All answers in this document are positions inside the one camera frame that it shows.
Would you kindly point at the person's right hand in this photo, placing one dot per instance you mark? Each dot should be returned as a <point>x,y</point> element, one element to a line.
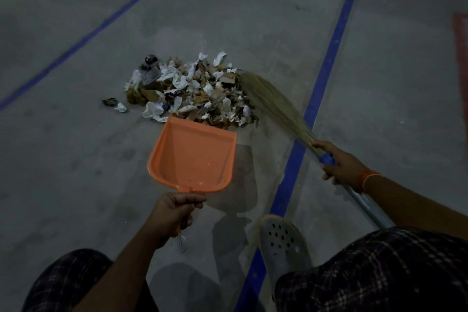
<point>343,169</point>

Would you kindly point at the person's left forearm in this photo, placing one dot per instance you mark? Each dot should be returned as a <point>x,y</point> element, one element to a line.
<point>120,275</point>

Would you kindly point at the person's left hand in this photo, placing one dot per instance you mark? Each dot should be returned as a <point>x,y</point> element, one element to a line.
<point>175,213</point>

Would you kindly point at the orange plastic dustpan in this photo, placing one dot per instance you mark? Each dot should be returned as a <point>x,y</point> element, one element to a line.
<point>193,154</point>

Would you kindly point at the black patterned trousers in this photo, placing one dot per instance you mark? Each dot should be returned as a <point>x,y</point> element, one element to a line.
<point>384,271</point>

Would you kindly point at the person's right forearm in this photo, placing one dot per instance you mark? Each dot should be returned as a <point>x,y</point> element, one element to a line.
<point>417,202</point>

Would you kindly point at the orange wrist band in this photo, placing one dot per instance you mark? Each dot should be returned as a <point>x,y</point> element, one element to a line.
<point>367,178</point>

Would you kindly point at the pile of paper scraps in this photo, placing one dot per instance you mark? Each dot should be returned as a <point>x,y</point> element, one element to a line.
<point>190,88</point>

